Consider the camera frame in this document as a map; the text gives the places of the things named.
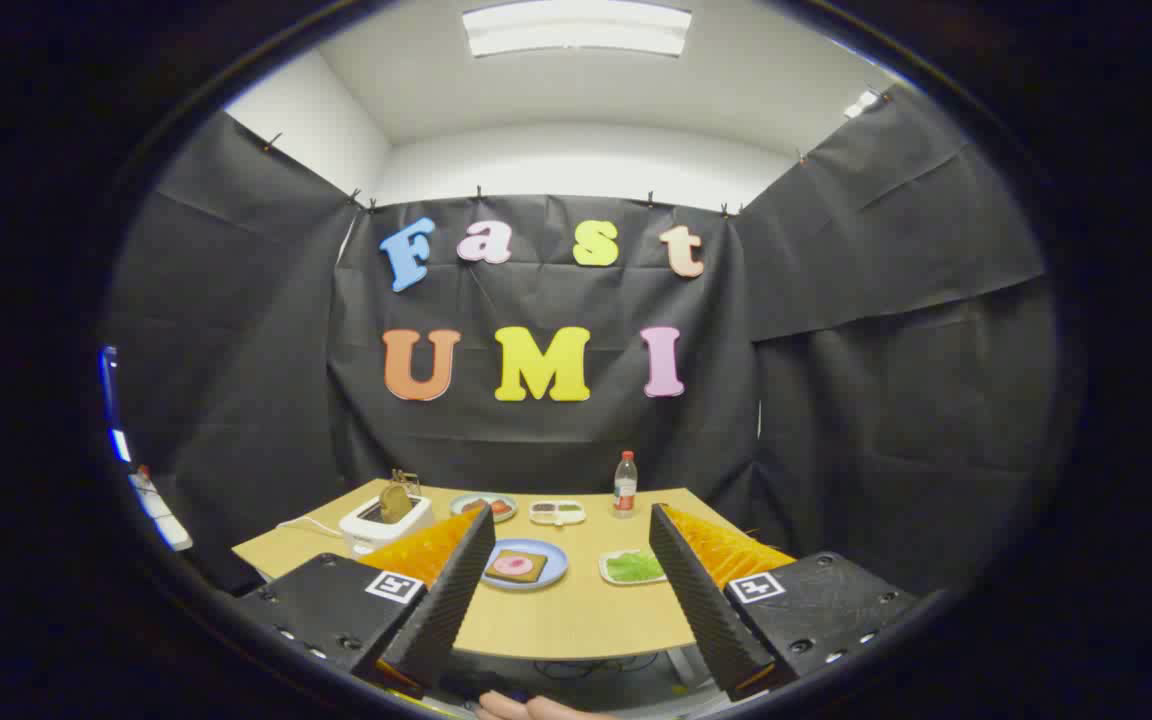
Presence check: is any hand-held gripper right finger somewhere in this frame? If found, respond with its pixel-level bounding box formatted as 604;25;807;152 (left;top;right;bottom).
648;502;922;703

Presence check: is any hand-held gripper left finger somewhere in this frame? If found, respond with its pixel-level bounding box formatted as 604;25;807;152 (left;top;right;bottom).
234;503;497;696

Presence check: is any green lettuce leaf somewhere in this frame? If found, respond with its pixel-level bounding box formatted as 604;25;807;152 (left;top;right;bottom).
606;552;665;583

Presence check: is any grey table leg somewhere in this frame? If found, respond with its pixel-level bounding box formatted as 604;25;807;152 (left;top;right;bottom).
664;645;722;693

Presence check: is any pale green plate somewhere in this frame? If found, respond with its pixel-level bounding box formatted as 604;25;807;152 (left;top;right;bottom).
450;492;519;523

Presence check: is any tan bread slice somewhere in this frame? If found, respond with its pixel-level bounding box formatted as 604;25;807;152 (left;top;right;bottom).
485;549;548;584

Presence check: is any white toaster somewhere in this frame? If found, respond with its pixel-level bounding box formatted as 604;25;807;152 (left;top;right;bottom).
339;492;435;556

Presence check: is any blue plate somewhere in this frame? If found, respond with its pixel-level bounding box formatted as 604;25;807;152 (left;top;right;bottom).
481;539;569;592

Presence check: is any white square plate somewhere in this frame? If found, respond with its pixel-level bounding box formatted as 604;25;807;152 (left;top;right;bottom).
599;548;669;587

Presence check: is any clear bottle with red cap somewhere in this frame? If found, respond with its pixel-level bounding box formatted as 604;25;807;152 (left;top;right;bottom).
613;450;639;519

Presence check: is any white power strip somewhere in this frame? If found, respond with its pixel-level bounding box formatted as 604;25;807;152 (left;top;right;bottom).
131;468;194;551

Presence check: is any ceiling light panel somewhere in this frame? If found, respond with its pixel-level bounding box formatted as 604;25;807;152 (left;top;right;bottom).
463;2;693;58

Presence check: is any white toaster cable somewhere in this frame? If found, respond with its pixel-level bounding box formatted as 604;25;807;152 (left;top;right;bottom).
274;515;347;541

